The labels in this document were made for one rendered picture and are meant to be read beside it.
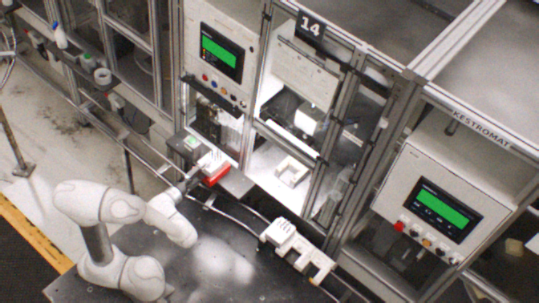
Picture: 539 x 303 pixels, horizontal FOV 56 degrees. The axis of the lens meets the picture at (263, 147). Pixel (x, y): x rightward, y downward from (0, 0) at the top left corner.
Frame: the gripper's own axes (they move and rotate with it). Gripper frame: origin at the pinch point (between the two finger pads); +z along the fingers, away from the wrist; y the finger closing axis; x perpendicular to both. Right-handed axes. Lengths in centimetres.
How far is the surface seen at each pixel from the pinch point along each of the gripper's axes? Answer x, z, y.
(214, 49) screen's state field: 11, 14, 65
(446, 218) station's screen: -105, 14, 63
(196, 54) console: 24, 16, 52
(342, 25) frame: -37, 27, 102
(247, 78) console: -7, 16, 59
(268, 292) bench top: -61, -17, -29
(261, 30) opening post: -8, 18, 86
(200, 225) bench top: -10.3, -13.8, -30.5
